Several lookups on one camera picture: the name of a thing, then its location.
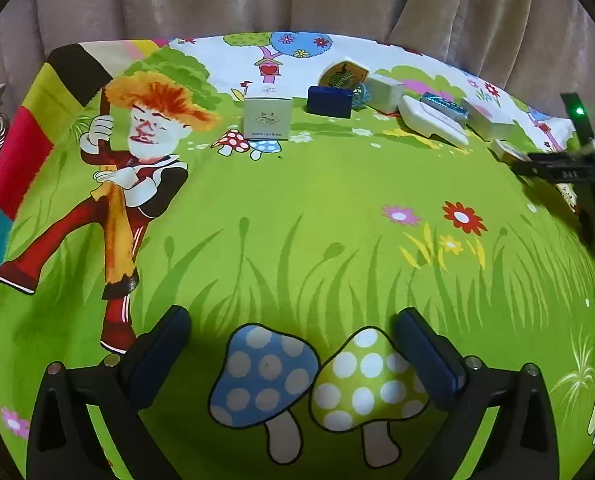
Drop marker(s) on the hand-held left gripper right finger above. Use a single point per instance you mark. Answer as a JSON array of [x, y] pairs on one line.
[[427, 355]]

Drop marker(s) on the dark blue box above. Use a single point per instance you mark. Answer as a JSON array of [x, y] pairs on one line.
[[330, 102]]

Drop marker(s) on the colourful cartoon printed blanket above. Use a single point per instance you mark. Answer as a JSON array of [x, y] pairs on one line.
[[302, 240]]

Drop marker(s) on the white boat-shaped plastic tray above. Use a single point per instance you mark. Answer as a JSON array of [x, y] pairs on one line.
[[430, 120]]

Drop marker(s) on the small plain white box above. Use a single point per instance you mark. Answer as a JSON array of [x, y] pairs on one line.
[[385, 92]]

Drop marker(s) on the long white box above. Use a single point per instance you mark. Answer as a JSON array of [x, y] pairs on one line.
[[487, 120]]

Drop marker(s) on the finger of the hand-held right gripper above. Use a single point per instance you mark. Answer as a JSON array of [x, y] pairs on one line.
[[552, 173], [562, 158]]

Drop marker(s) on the small yellow-edged box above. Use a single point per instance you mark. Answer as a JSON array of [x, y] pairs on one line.
[[505, 151]]

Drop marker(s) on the round green and gold tin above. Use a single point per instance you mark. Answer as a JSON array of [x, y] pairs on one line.
[[342, 74]]

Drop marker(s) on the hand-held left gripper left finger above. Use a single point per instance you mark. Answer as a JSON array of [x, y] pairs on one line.
[[160, 355]]

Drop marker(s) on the blue foil packet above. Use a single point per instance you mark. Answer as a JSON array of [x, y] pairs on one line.
[[447, 106]]

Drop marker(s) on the white cube box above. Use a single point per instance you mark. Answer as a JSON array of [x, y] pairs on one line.
[[267, 117]]

